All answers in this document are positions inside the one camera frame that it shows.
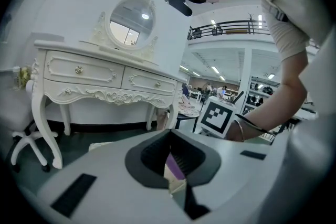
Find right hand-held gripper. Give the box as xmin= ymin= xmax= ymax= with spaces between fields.
xmin=195 ymin=95 xmax=237 ymax=140

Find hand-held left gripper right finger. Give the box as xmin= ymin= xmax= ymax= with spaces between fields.
xmin=170 ymin=130 xmax=287 ymax=224

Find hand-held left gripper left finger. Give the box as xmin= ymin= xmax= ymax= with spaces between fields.
xmin=36 ymin=129 xmax=193 ymax=224

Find purple cloth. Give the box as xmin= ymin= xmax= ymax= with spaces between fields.
xmin=164 ymin=153 xmax=186 ymax=180

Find person's right forearm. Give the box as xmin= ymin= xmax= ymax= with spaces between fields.
xmin=225 ymin=60 xmax=309 ymax=143

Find white dressing table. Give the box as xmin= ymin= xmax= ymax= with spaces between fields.
xmin=31 ymin=39 xmax=188 ymax=170

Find floral cloth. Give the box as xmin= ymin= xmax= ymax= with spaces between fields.
xmin=178 ymin=107 xmax=202 ymax=118

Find black stool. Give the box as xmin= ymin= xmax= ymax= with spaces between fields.
xmin=175 ymin=112 xmax=202 ymax=136

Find pink cloth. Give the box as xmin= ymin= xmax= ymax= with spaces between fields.
xmin=181 ymin=93 xmax=193 ymax=109

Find storage shelving rack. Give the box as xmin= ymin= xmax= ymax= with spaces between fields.
xmin=243 ymin=76 xmax=282 ymax=116

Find black balcony railing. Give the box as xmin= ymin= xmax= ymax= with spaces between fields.
xmin=186 ymin=19 xmax=271 ymax=41

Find grey office chair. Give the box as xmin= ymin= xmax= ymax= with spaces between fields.
xmin=0 ymin=78 xmax=59 ymax=173

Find person's white shirt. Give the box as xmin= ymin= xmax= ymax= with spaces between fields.
xmin=256 ymin=0 xmax=336 ymax=218

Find flower bouquet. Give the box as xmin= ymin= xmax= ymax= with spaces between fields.
xmin=13 ymin=65 xmax=34 ymax=90

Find thin bracelet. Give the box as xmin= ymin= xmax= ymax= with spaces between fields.
xmin=233 ymin=114 xmax=274 ymax=143

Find head-worn black camera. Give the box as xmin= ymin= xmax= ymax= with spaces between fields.
xmin=164 ymin=0 xmax=194 ymax=17

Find oval mirror white frame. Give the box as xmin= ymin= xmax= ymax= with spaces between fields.
xmin=90 ymin=0 xmax=160 ymax=61

